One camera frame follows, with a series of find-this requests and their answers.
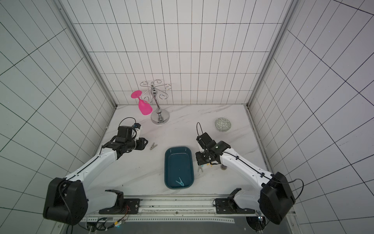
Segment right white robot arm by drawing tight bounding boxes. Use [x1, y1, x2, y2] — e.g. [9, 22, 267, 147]
[195, 133, 296, 225]

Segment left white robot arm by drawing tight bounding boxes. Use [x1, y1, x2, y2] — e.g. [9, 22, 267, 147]
[43, 123, 148, 225]

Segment teal plastic storage box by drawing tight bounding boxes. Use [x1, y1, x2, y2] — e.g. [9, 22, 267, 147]
[164, 146, 194, 190]

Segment small dark cylinder jar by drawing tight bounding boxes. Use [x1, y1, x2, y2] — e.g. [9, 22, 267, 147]
[220, 164, 228, 170]

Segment pink plastic wine glass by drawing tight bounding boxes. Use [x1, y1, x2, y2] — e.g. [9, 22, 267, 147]
[131, 90, 153, 116]

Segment chrome glass holder stand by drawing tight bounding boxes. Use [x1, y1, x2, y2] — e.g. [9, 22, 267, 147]
[140, 80, 171, 125]

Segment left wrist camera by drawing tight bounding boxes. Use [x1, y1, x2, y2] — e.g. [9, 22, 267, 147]
[133, 123, 142, 139]

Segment metal base rail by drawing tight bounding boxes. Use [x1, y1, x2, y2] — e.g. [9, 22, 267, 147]
[58, 195, 296, 224]

